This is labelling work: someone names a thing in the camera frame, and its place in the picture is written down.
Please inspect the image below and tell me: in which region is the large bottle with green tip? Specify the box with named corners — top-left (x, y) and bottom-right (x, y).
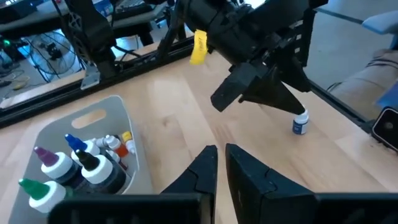
top-left (17, 178), bottom-right (75, 215)

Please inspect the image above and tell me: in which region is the grey-blue chair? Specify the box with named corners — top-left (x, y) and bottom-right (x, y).
top-left (361, 10), bottom-right (398, 49)

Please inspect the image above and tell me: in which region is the black aluminium table frame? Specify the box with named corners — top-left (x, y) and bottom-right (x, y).
top-left (0, 9), bottom-right (376, 133)

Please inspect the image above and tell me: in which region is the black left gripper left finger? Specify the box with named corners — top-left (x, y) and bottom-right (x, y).
top-left (161, 144), bottom-right (218, 224)

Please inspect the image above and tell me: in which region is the large bottle with black tip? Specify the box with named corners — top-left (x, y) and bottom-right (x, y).
top-left (74, 149), bottom-right (127, 194)

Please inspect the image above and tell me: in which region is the grey plastic bin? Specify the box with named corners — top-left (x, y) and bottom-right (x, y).
top-left (7, 95), bottom-right (155, 224)

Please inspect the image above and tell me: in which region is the yellow cable tag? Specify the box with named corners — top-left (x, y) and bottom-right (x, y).
top-left (189, 29), bottom-right (208, 66)

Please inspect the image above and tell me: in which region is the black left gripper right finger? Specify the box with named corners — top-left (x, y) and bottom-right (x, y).
top-left (225, 142), bottom-right (317, 224)

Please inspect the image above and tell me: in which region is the wipes canister with blue label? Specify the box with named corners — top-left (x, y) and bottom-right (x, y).
top-left (91, 0), bottom-right (114, 17)

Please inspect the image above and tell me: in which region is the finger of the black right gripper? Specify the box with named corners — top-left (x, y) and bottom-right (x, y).
top-left (273, 40), bottom-right (312, 93)
top-left (241, 67), bottom-right (307, 115)

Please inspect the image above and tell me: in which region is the large bottle with blue tip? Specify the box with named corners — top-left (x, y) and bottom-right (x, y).
top-left (64, 133), bottom-right (102, 162)

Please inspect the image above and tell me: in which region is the black floor fan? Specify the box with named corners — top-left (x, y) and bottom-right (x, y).
top-left (23, 30), bottom-right (77, 84)

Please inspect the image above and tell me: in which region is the person's leg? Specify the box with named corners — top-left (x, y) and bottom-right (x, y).
top-left (329, 49), bottom-right (398, 121)

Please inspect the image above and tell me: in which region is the black keyboard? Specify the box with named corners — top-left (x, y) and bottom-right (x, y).
top-left (113, 0), bottom-right (156, 13)

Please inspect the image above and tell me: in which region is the black table-level camera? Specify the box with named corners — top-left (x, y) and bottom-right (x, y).
top-left (371, 106), bottom-right (398, 153)

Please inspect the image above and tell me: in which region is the small dark blue dropper bottle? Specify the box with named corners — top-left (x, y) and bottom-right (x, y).
top-left (292, 109), bottom-right (310, 135)

